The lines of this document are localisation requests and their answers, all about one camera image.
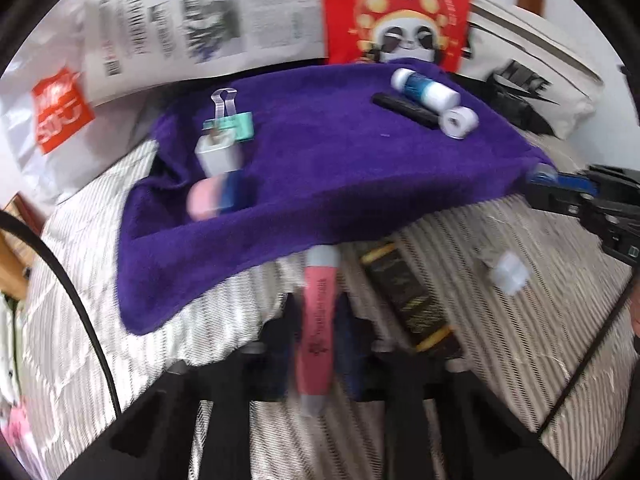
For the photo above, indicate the white dotted cloth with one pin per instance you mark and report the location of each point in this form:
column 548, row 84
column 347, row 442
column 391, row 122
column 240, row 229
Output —
column 10, row 345

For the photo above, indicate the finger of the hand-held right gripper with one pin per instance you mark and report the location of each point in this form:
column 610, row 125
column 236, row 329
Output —
column 565, row 179
column 555, row 200

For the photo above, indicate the pink and blue eraser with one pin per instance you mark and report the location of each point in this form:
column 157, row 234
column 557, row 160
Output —
column 205, row 197

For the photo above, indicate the black tube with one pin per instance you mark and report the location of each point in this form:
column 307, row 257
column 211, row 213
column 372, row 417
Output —
column 400, row 105

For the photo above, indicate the newspaper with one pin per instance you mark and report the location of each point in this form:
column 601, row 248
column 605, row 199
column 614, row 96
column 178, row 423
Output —
column 200, row 25

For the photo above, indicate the purple towel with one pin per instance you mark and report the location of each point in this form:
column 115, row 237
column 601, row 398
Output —
column 325, row 160

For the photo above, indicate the red paper bag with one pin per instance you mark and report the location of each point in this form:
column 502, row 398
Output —
column 340, row 20

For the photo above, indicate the white plastic shopping bag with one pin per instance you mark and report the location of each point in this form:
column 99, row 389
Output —
column 60, row 105

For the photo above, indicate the small white cap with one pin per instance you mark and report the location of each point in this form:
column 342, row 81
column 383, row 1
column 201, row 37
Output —
column 510, row 272

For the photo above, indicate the wooden nightstand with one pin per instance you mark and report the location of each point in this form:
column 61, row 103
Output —
column 12, row 270

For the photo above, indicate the blue and white bottle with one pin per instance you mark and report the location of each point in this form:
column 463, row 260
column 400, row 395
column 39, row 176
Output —
column 425, row 87

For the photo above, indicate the white tape roll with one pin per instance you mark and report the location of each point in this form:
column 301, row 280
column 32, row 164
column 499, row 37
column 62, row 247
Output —
column 457, row 122

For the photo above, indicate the pink pen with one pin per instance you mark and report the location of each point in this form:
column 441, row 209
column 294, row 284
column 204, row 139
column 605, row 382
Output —
column 320, row 320

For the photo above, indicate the white waist bag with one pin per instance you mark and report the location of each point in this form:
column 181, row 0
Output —
column 550, row 45

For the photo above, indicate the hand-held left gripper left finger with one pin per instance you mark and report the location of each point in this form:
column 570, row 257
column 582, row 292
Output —
column 280, row 355

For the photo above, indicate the patterned book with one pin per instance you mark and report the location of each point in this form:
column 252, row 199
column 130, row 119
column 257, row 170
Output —
column 22, row 207

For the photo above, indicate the green binder clip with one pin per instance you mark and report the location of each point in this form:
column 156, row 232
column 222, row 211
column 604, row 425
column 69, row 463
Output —
column 235, row 127

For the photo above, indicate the white charger plug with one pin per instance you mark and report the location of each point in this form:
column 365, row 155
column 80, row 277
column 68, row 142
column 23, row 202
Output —
column 217, row 157

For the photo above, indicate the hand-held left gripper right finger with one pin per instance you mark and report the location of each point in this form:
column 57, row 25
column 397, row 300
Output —
column 350, row 350

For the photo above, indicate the pink plaid cloth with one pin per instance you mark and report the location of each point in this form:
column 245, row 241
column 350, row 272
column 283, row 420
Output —
column 12, row 430

